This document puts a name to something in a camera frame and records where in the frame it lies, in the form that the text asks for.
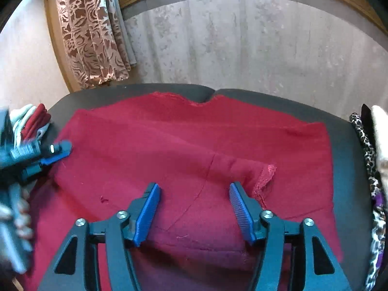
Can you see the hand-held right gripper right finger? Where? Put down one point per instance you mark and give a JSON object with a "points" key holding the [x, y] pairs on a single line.
{"points": [[243, 209]]}

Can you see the leopard print garment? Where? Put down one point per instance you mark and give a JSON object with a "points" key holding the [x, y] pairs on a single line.
{"points": [[371, 206]]}

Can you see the brown patterned curtain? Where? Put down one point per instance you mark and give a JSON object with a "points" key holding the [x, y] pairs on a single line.
{"points": [[91, 30]]}

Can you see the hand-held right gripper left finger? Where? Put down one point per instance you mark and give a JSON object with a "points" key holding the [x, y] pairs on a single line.
{"points": [[146, 209]]}

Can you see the red cloth garment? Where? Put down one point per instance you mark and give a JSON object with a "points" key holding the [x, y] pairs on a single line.
{"points": [[194, 175]]}

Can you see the cream white garment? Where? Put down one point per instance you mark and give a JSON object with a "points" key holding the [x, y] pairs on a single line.
{"points": [[380, 136]]}

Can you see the person's left hand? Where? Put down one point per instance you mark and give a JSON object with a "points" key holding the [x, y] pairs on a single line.
{"points": [[18, 218]]}

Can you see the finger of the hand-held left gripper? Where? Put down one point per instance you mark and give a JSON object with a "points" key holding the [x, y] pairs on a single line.
{"points": [[59, 147], [45, 159]]}

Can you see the stack of folded clothes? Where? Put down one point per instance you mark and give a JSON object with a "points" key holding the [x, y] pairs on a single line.
{"points": [[30, 121]]}

